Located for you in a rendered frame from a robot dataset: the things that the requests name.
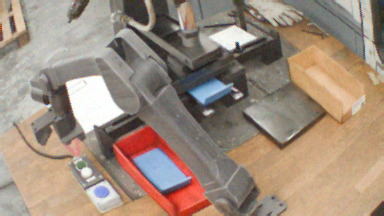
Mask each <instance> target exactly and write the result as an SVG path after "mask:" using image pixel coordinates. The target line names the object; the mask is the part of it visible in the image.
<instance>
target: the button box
mask: <svg viewBox="0 0 384 216"><path fill-rule="evenodd" d="M13 126H16V129H17V130H18V131H19V134H20V135H21V136H22V137H23V140H24V141H25V142H26V143H27V145H28V146H29V147H30V148H31V149H32V150H33V151H35V152H37V153H38V154H40V155H43V156H46V157H49V158H53V159H56V158H57V159H60V158H66V157H67V158H72V159H73V161H71V162H69V163H68V164H67V165H68V167H69V169H70V171H71V173H72V175H73V176H74V177H75V179H76V180H77V181H78V183H79V184H80V186H81V187H82V189H83V190H84V191H85V193H86V195H88V193H87V191H86V190H87V189H90V187H93V186H95V185H97V184H98V183H101V182H103V181H105V180H104V177H103V175H101V173H100V172H99V171H98V169H97V168H96V167H95V166H94V164H93V163H92V162H91V161H90V158H89V157H87V155H86V154H84V155H82V156H81V157H77V158H76V157H74V156H73V155H71V154H69V155H68V154H65V155H59V156H56V155H48V154H46V153H43V152H41V151H38V150H36V149H35V148H34V147H32V145H30V144H29V142H28V141H27V140H26V139H25V138H24V136H23V134H22V132H21V131H20V129H19V127H18V126H17V124H16V123H15V122H13ZM79 160H80V161H84V162H85V163H86V167H87V168H89V169H91V171H92V174H91V176H89V177H85V176H83V175H82V172H81V171H82V169H81V170H79V169H78V168H77V166H76V163H77V162H78V161H79ZM86 167H85V168H86Z"/></svg>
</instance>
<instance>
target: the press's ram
mask: <svg viewBox="0 0 384 216"><path fill-rule="evenodd" d="M177 12H178V16H179V19H177V18H175V17H173V16H172V15H169V14H168V13H167V12H164V11H163V10H162V11H159V12H157V13H156V14H155V15H156V16H155V25H154V27H153V28H152V29H151V30H149V31H143V30H142V31H141V30H139V28H138V31H140V32H142V34H145V35H146V37H149V38H150V39H152V40H153V41H154V42H155V43H156V42H157V44H158V45H160V46H162V47H163V48H164V49H165V50H166V51H169V52H170V53H171V54H170V55H168V56H166V57H164V58H162V60H163V61H164V63H165V64H166V66H167V76H168V77H169V78H171V79H172V81H171V82H170V85H171V86H172V87H173V88H174V89H175V91H176V93H177V96H179V95H180V94H182V93H184V92H186V91H188V90H190V89H191V88H193V87H195V86H197V85H199V84H201V83H203V82H204V81H206V80H208V79H210V78H214V77H215V76H217V75H219V74H220V73H222V72H224V71H226V70H229V69H231V68H233V67H235V66H236V62H235V59H234V54H233V53H232V52H231V51H230V50H228V49H227V48H226V47H223V46H221V45H220V44H219V43H218V42H216V41H215V40H214V39H211V38H209V37H207V36H205V35H204V34H203V33H200V30H201V29H200V26H199V25H196V20H195V16H194V11H193V7H192V3H191V0H190V1H187V2H185V3H183V4H182V5H181V6H180V7H179V8H177ZM149 18H150V16H148V17H146V18H144V19H142V20H140V21H138V23H140V24H142V25H144V26H147V25H149Z"/></svg>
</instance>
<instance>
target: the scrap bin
mask: <svg viewBox="0 0 384 216"><path fill-rule="evenodd" d="M112 145H113V148H114V151H115V154H116V157H117V159H118V163H119V164H120V165H121V167H122V168H123V169H124V170H125V171H126V172H128V174H129V176H130V177H131V178H133V179H134V180H135V182H136V183H137V184H138V185H139V186H140V187H141V188H142V189H143V190H144V191H145V192H146V193H147V194H148V195H149V197H150V198H152V199H153V200H154V201H155V202H157V204H158V205H159V206H160V207H161V208H163V209H164V211H166V213H167V214H169V215H170V216H189V215H193V214H194V213H197V212H198V211H201V210H202V209H204V208H207V207H208V206H209V205H212V203H211V202H210V200H209V199H207V198H206V197H204V192H205V189H204V188H203V187H201V185H200V183H199V181H198V180H197V177H196V176H195V174H193V172H192V171H191V170H190V168H188V167H187V166H186V165H185V162H184V161H182V160H181V159H180V157H179V156H178V155H177V154H176V153H175V152H174V151H173V150H172V149H171V148H170V147H169V146H168V145H167V143H166V142H165V140H164V139H163V138H162V137H161V136H160V135H159V134H157V133H156V132H155V131H154V130H153V129H152V128H151V127H150V126H149V125H148V126H146V127H144V128H142V129H141V130H140V129H139V130H137V131H135V132H134V133H133V134H131V135H130V136H126V137H125V138H123V139H121V140H119V141H117V142H116V143H114V144H112ZM157 147H159V148H161V149H162V150H163V151H164V152H165V153H166V154H167V156H168V157H169V158H170V159H171V160H172V161H173V163H174V164H175V165H176V166H177V167H179V169H180V170H181V171H182V172H183V173H185V174H186V178H189V177H192V179H191V181H190V183H188V184H187V185H185V186H183V187H180V188H179V189H177V190H173V191H171V192H168V193H166V194H165V195H162V194H160V192H159V191H158V190H156V188H155V187H154V186H153V185H151V184H150V182H149V181H148V180H147V179H146V178H145V176H144V174H142V173H141V171H140V170H139V169H138V168H137V167H136V166H135V165H134V164H133V161H132V159H134V158H136V157H137V156H142V155H143V154H145V153H147V152H150V151H152V150H154V149H155V148H157Z"/></svg>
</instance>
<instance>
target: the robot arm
mask: <svg viewBox="0 0 384 216"><path fill-rule="evenodd" d="M122 43H123V44H122ZM123 46H124V47H125V49H124V47H123ZM125 50H126V52H127V53H128V57H129V58H130V61H131V63H132V64H131V65H130V66H129V65H127V64H126V63H125V61H126V58H127V54H126V52H125ZM92 76H99V77H102V78H103V79H102V80H103V82H105V86H106V88H107V90H108V92H109V94H110V96H111V98H112V100H113V103H115V104H116V105H117V107H118V108H119V109H120V110H121V111H123V112H125V113H127V114H131V115H134V114H137V115H138V116H139V118H140V119H141V120H143V121H145V122H146V123H147V124H149V126H150V127H151V128H152V129H153V130H154V131H155V132H156V133H157V134H159V135H160V136H161V137H162V138H163V139H164V140H165V142H166V143H167V145H168V146H169V147H170V148H171V149H172V150H173V151H174V152H175V153H176V154H177V155H178V156H179V157H180V159H181V160H182V161H184V162H185V165H186V166H187V167H188V168H190V170H191V171H192V172H193V174H195V176H196V177H197V180H198V181H199V183H200V185H201V187H203V188H204V189H205V192H204V197H206V198H207V199H209V200H210V202H211V203H212V204H214V207H215V209H217V210H218V212H219V213H221V214H223V215H224V216H279V215H280V214H281V213H283V212H284V211H286V210H287V204H286V203H284V201H283V200H281V199H279V197H277V196H275V194H269V195H268V196H266V197H265V198H263V199H262V200H260V201H259V202H257V199H256V198H257V197H258V195H260V193H261V192H260V189H259V188H258V186H257V185H256V184H255V180H254V178H253V176H252V175H251V174H250V173H249V171H248V170H247V169H246V168H245V167H244V165H243V164H239V165H238V164H237V163H236V162H235V160H233V159H231V158H230V157H229V156H228V155H227V156H226V154H225V153H224V152H223V151H222V150H221V149H219V148H218V146H217V145H216V144H215V143H214V142H213V140H212V139H211V138H209V137H208V135H207V134H206V133H205V132H204V131H203V128H202V127H201V126H200V125H199V124H198V122H197V121H196V120H194V119H193V118H192V116H191V115H190V114H189V113H188V111H187V110H186V109H185V107H184V106H183V104H182V103H181V101H180V98H179V96H177V93H176V91H175V89H174V88H173V87H172V86H171V85H170V82H171V81H172V79H171V78H169V77H168V76H167V66H166V64H165V63H164V61H163V60H162V59H160V58H159V56H158V55H157V54H155V53H154V52H153V50H152V49H150V48H149V47H148V45H146V44H145V43H144V42H143V41H142V40H141V39H140V38H139V37H138V36H136V34H135V33H133V31H131V30H130V29H124V30H121V31H120V32H119V33H117V35H116V36H115V37H114V38H111V39H108V40H105V41H104V42H102V43H99V44H95V45H93V46H90V47H85V48H81V49H79V50H73V51H69V50H67V51H66V50H62V51H57V52H56V53H55V54H54V55H53V56H52V57H51V58H50V60H49V61H48V62H47V63H46V64H45V65H44V66H43V68H42V69H41V70H40V72H39V71H37V73H36V75H34V77H33V78H32V79H31V80H30V84H31V88H30V95H31V98H32V100H33V101H37V102H39V103H43V104H44V105H46V106H49V105H51V106H49V107H48V108H47V110H48V111H47V112H46V113H44V114H43V115H42V116H40V117H39V118H38V119H36V120H35V121H33V122H32V123H31V124H30V125H31V129H32V130H33V133H34V136H35V139H36V141H37V143H38V144H40V145H41V146H46V144H47V141H48V139H49V137H51V136H50V135H52V134H51V133H52V132H53V130H52V128H51V125H53V127H54V130H55V132H56V133H57V137H59V140H60V141H61V143H62V144H63V146H65V148H67V150H69V152H71V153H72V154H73V155H74V156H75V157H76V158H77V157H78V156H80V150H81V144H82V141H83V140H85V139H87V136H86V133H85V131H84V128H83V127H81V124H80V123H79V121H77V118H76V117H75V115H74V112H73V108H72V106H71V101H70V96H69V93H68V89H67V84H66V83H68V82H69V81H72V80H77V79H83V78H86V77H92ZM74 140H75V150H76V151H74V150H73V149H72V147H71V146H70V145H71V144H72V141H74Z"/></svg>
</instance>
